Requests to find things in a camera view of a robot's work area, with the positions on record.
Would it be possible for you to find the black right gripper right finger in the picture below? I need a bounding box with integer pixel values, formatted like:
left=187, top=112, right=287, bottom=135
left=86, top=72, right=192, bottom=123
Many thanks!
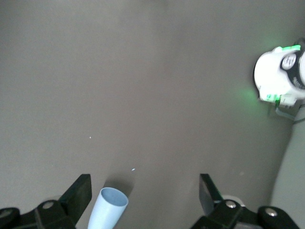
left=190, top=173, right=246, bottom=229

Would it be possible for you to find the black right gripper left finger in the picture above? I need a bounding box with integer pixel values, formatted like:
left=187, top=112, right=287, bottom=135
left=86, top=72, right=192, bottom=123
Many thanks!
left=35, top=174, right=92, bottom=229

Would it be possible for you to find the light blue plastic cup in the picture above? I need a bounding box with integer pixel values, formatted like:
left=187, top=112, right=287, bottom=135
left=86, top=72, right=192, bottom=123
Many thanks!
left=87, top=187, right=129, bottom=229

